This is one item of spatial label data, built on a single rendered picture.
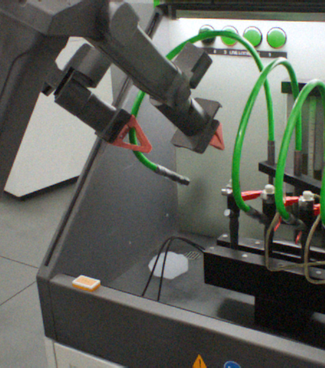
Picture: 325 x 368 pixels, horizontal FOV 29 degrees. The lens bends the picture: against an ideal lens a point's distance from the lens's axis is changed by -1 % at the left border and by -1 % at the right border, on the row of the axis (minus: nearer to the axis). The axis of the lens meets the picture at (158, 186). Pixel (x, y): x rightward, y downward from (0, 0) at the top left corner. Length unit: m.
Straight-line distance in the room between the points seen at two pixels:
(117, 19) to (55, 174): 3.68
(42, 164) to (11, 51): 3.63
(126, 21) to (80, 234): 0.80
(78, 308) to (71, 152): 3.08
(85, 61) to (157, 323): 0.51
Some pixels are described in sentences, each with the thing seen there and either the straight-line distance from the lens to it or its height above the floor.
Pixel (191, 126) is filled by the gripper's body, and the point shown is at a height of 1.29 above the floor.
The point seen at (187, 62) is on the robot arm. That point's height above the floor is 1.41.
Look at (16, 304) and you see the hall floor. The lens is 3.15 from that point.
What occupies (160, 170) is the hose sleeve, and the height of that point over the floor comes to 1.17.
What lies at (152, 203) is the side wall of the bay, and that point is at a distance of 1.65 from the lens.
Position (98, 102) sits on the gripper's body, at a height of 1.33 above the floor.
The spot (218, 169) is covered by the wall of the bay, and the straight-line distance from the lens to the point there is 1.67.
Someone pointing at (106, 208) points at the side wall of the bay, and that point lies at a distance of 1.49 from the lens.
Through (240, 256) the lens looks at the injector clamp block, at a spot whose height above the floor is 0.98.
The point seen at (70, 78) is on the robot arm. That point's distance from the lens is 1.20.
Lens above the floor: 1.62
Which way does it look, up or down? 22 degrees down
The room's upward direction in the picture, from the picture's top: 4 degrees counter-clockwise
